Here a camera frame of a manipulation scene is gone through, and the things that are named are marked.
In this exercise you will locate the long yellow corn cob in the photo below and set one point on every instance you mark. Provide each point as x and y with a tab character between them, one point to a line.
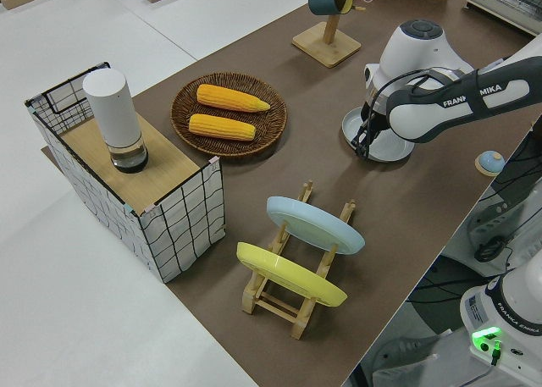
228	97

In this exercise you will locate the gray round plate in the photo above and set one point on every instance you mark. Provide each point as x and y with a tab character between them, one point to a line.
391	150

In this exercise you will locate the blue call bell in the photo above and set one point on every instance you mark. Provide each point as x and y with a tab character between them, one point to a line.
490	161

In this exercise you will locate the wooden dish rack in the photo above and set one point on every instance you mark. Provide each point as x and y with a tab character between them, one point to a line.
271	306

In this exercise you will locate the short yellow corn cob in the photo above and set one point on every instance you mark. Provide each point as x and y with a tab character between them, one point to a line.
220	127

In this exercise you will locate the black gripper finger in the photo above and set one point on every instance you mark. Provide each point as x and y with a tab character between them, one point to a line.
362	146

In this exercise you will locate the wooden mug tree stand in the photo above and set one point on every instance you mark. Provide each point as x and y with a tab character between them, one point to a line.
330	48

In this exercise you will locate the light wooden board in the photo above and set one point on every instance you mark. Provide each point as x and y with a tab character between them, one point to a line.
165	167

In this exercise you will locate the brown table mat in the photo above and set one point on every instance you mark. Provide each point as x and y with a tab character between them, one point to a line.
381	217

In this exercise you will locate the brown wicker basket tray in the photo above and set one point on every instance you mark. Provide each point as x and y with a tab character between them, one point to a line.
228	147

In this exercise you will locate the gray stand foot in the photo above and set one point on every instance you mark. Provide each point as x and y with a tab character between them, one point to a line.
402	353

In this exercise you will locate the white toaster oven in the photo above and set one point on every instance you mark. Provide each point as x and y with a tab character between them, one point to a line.
508	1

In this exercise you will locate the light blue plate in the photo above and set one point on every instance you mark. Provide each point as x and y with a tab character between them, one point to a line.
313	226

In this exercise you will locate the yellow plate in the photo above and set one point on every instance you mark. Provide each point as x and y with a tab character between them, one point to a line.
288	277

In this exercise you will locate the white metal mount frame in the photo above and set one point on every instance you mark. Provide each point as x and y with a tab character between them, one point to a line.
487	226

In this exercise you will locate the white cylinder with clear base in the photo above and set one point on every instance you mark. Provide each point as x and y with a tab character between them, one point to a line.
114	107

